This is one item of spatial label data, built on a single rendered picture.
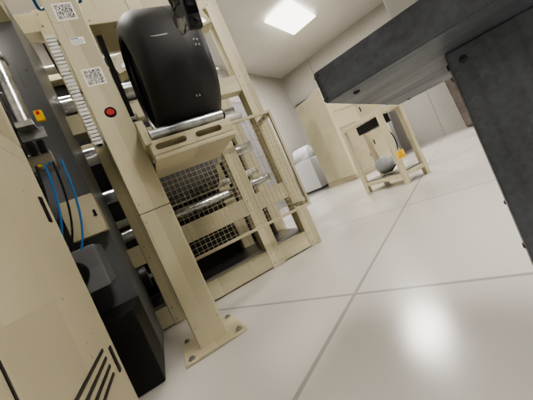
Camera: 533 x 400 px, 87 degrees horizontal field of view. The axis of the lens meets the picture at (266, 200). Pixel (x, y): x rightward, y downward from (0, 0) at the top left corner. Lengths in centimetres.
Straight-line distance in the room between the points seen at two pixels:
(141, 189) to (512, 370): 123
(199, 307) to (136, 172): 62
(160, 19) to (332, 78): 108
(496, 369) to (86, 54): 163
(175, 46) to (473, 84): 106
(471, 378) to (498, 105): 51
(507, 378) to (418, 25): 63
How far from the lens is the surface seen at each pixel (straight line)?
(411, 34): 35
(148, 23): 135
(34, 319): 64
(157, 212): 126
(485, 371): 77
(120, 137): 134
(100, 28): 194
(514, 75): 47
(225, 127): 128
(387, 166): 334
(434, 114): 846
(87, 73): 146
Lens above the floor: 49
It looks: 1 degrees down
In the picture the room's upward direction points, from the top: 24 degrees counter-clockwise
